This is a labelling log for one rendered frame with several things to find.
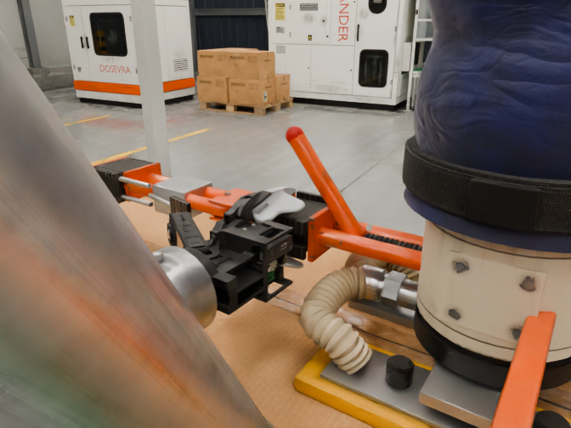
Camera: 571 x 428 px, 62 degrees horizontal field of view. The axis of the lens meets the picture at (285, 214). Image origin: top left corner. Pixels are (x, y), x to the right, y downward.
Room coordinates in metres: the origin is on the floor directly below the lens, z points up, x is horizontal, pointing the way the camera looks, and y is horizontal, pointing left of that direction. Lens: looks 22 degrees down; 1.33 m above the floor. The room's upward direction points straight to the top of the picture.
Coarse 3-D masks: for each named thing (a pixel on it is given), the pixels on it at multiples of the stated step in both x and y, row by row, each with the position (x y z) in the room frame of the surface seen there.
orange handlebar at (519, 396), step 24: (144, 192) 0.69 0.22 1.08; (216, 192) 0.67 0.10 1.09; (240, 192) 0.65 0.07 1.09; (216, 216) 0.62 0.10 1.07; (336, 240) 0.51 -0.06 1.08; (360, 240) 0.50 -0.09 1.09; (408, 240) 0.50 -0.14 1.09; (408, 264) 0.46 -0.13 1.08; (552, 312) 0.35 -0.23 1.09; (528, 336) 0.31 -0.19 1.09; (528, 360) 0.28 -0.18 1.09; (504, 384) 0.26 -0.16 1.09; (528, 384) 0.26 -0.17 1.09; (504, 408) 0.24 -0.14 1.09; (528, 408) 0.24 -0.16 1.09
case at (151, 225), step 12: (120, 204) 0.99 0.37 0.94; (132, 204) 0.99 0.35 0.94; (132, 216) 0.92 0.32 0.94; (144, 216) 0.92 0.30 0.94; (156, 216) 0.92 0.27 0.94; (168, 216) 0.92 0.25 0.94; (204, 216) 0.92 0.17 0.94; (144, 228) 0.86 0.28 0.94; (156, 228) 0.86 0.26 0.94; (204, 228) 0.86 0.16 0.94; (144, 240) 0.80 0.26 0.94; (156, 240) 0.80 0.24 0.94; (216, 324) 0.54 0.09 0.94
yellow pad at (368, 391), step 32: (320, 352) 0.44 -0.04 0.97; (384, 352) 0.44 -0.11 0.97; (320, 384) 0.39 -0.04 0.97; (352, 384) 0.39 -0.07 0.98; (384, 384) 0.39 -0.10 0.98; (416, 384) 0.39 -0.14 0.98; (352, 416) 0.37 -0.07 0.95; (384, 416) 0.35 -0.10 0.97; (416, 416) 0.34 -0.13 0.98; (448, 416) 0.34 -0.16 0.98; (544, 416) 0.32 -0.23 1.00
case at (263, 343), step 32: (320, 256) 0.72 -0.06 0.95; (288, 288) 0.62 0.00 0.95; (224, 320) 0.53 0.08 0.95; (256, 320) 0.53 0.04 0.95; (288, 320) 0.53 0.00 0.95; (352, 320) 0.53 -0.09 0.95; (384, 320) 0.53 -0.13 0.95; (224, 352) 0.47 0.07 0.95; (256, 352) 0.47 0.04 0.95; (288, 352) 0.47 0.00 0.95; (416, 352) 0.47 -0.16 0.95; (256, 384) 0.41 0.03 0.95; (288, 384) 0.41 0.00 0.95; (288, 416) 0.37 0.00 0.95; (320, 416) 0.37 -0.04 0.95
